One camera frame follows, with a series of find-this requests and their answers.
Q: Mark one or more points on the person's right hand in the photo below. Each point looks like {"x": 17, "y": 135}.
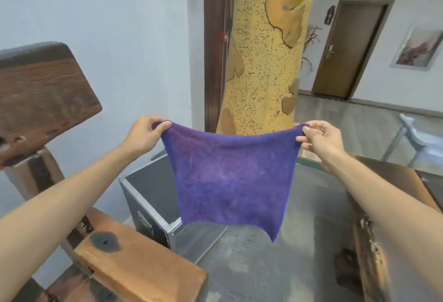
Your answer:
{"x": 323, "y": 142}

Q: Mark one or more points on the person's left hand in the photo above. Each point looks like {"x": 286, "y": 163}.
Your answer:
{"x": 145, "y": 135}

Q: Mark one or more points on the purple microfibre cloth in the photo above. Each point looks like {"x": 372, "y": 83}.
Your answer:
{"x": 232, "y": 177}

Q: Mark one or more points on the rustic wooden armchair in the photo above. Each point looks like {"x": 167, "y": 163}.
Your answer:
{"x": 45, "y": 104}

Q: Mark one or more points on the person's right forearm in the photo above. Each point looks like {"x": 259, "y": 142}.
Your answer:
{"x": 387, "y": 208}

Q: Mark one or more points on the person's left forearm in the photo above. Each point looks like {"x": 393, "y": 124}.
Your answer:
{"x": 59, "y": 208}

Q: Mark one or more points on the white plastic chair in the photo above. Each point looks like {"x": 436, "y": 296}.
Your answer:
{"x": 420, "y": 137}

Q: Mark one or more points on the silver metal open box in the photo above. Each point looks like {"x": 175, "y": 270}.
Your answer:
{"x": 152, "y": 187}

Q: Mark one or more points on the long dark plank table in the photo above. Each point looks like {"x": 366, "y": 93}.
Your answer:
{"x": 398, "y": 180}

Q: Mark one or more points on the brown wooden door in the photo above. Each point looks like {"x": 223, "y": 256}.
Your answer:
{"x": 349, "y": 49}

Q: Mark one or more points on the dried red branches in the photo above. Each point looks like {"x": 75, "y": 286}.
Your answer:
{"x": 309, "y": 44}

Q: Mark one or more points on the large yellow speckled vase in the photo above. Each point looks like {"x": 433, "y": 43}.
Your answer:
{"x": 263, "y": 59}

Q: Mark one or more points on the dark wooden pillar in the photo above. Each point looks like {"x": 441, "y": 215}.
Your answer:
{"x": 213, "y": 52}

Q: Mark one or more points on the dark carved door plaque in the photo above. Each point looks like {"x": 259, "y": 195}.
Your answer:
{"x": 329, "y": 14}

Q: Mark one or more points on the framed wall picture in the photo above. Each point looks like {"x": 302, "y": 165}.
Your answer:
{"x": 417, "y": 48}

